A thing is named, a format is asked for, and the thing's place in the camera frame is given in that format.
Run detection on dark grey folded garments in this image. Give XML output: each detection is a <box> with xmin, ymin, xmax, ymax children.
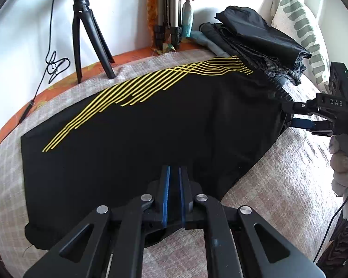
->
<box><xmin>199</xmin><ymin>22</ymin><xmax>308</xmax><ymax>87</ymax></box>

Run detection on dark carved wooden furniture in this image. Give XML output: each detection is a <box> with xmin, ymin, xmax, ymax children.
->
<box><xmin>316</xmin><ymin>208</ymin><xmax>348</xmax><ymax>278</ymax></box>

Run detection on blue-grey folded cloth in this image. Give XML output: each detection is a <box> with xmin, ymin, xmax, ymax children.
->
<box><xmin>190</xmin><ymin>30</ymin><xmax>229</xmax><ymax>58</ymax></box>

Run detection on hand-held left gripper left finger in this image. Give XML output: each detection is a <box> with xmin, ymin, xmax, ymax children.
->
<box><xmin>23</xmin><ymin>165</ymin><xmax>171</xmax><ymax>278</ymax></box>

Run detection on black folded garment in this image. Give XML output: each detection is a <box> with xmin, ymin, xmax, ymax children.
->
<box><xmin>215</xmin><ymin>5</ymin><xmax>312</xmax><ymax>64</ymax></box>

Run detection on small black tripod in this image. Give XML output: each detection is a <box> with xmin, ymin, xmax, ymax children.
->
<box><xmin>66</xmin><ymin>0</ymin><xmax>116</xmax><ymax>84</ymax></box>

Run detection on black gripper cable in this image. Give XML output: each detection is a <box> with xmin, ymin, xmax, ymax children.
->
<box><xmin>313</xmin><ymin>174</ymin><xmax>348</xmax><ymax>264</ymax></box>

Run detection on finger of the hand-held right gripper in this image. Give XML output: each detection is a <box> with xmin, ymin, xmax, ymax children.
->
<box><xmin>281</xmin><ymin>100</ymin><xmax>318</xmax><ymax>116</ymax></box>
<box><xmin>289</xmin><ymin>116</ymin><xmax>335</xmax><ymax>136</ymax></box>

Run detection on grey checked blanket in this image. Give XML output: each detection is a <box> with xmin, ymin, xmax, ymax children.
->
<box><xmin>0</xmin><ymin>48</ymin><xmax>348</xmax><ymax>278</ymax></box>

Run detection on person's right hand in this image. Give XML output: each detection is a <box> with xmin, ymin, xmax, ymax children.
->
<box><xmin>329</xmin><ymin>135</ymin><xmax>348</xmax><ymax>198</ymax></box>

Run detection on silver tripod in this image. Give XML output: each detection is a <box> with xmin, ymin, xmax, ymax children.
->
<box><xmin>153</xmin><ymin>0</ymin><xmax>183</xmax><ymax>51</ymax></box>

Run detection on black pants with yellow stripes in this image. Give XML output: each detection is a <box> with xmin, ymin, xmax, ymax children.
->
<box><xmin>20</xmin><ymin>55</ymin><xmax>293</xmax><ymax>251</ymax></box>

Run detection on white pillow with green pattern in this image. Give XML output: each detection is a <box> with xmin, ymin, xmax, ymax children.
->
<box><xmin>258</xmin><ymin>0</ymin><xmax>333</xmax><ymax>87</ymax></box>

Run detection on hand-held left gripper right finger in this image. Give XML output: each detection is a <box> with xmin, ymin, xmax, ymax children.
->
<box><xmin>178</xmin><ymin>165</ymin><xmax>328</xmax><ymax>278</ymax></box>

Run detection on black ring light cable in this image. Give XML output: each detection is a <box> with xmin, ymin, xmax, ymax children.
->
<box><xmin>0</xmin><ymin>0</ymin><xmax>71</xmax><ymax>156</ymax></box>

